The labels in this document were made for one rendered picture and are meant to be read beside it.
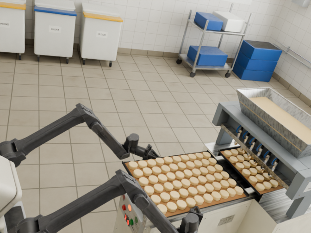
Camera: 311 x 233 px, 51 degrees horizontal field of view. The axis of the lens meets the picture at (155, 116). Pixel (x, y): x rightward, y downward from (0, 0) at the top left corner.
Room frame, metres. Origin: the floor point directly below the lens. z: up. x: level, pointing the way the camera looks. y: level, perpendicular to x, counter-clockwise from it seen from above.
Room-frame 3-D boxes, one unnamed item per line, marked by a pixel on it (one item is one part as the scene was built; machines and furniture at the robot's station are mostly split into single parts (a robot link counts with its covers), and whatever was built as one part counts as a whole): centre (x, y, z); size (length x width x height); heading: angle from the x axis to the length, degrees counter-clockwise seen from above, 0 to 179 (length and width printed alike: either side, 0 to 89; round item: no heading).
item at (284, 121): (1.71, -0.71, 1.25); 0.56 x 0.29 x 0.14; 35
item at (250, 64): (5.74, -1.50, 0.30); 0.60 x 0.40 x 0.20; 114
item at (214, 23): (5.30, -0.44, 0.87); 0.40 x 0.30 x 0.16; 28
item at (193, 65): (5.42, -0.61, 0.56); 0.84 x 0.55 x 1.13; 121
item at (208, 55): (5.42, -0.60, 0.28); 0.56 x 0.38 x 0.20; 122
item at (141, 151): (1.50, 0.03, 0.95); 0.07 x 0.07 x 0.10; 81
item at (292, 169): (1.71, -0.71, 1.01); 0.72 x 0.33 x 0.34; 35
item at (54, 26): (4.49, 1.72, 0.39); 0.64 x 0.54 x 0.77; 23
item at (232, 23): (5.51, -0.76, 0.89); 0.44 x 0.36 x 0.20; 33
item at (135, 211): (1.21, 0.00, 0.77); 0.24 x 0.04 x 0.14; 35
